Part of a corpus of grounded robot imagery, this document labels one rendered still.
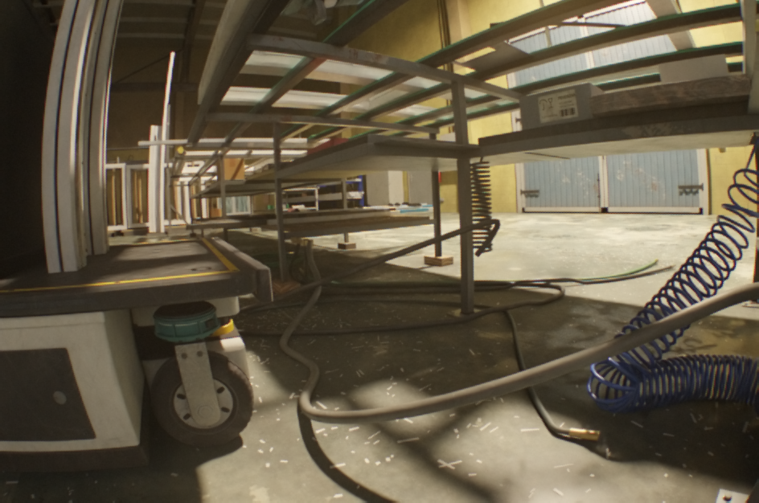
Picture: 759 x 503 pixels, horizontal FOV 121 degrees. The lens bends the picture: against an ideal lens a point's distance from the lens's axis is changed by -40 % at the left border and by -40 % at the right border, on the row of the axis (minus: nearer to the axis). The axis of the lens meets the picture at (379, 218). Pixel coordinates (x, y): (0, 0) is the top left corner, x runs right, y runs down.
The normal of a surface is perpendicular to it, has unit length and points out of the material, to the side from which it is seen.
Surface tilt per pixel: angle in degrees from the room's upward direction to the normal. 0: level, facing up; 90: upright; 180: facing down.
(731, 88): 90
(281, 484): 0
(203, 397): 90
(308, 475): 0
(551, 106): 90
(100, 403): 90
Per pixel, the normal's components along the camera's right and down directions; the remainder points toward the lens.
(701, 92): -0.83, 0.07
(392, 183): 0.57, 0.01
